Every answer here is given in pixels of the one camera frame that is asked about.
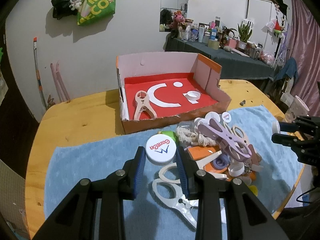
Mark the green shopping bag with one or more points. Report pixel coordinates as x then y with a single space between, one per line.
97 2

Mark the pink rabbit plush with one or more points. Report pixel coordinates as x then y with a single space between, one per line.
179 17

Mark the green plastic toy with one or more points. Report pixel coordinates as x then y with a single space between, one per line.
170 136

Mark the white printed round lid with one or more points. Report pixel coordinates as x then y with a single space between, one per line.
160 150

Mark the long orange plastic packet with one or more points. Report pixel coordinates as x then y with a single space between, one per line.
240 176

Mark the watermelon plush toy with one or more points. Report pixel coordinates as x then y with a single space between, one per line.
278 27

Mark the purple plastic clip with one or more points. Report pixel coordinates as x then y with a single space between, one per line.
225 135

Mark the blue cloth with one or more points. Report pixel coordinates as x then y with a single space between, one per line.
288 68

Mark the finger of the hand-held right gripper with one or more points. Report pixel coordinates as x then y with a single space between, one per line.
285 140
287 127

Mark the pinkish beige plastic clip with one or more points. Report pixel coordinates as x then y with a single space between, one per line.
142 100

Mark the tall white plastic cap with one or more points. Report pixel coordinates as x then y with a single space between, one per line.
236 170

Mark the row of bottles and boxes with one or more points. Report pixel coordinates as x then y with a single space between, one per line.
210 35

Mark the wall mirror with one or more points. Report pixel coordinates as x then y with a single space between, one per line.
172 0

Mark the orange and white stick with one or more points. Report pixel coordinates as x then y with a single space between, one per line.
37 67

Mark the cream crochet scrunchie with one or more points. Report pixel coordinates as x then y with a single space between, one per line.
190 136

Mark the orange cardboard box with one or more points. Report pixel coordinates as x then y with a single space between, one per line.
150 125

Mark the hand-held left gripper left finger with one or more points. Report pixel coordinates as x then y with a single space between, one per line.
140 172

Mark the side table with dark cloth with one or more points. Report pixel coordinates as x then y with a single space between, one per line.
225 62

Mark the blue fluffy towel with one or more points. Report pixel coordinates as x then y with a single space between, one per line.
100 160

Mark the yellow bottle cap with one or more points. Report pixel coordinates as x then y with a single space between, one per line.
252 190

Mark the white cabinet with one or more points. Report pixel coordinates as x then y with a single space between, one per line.
260 12

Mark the small white printed cap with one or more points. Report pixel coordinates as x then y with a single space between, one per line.
226 117

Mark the green potted plant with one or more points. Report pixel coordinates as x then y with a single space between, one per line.
243 35

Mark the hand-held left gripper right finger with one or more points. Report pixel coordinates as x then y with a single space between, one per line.
182 175

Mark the large cream plastic clip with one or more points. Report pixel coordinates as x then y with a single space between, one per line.
242 132

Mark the clear plastic bottle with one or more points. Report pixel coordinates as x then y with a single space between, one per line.
187 125

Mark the greyish white plastic clip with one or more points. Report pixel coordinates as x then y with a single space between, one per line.
181 206

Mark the panda plush toy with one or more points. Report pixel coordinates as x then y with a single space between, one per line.
75 2

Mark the purple bottle cap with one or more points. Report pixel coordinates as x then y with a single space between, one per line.
220 162

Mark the large white round lid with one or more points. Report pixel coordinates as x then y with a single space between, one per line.
275 126

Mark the small grey metal part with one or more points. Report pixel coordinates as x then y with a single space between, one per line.
243 103

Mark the pink curtain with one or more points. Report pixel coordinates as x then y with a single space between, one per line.
305 42

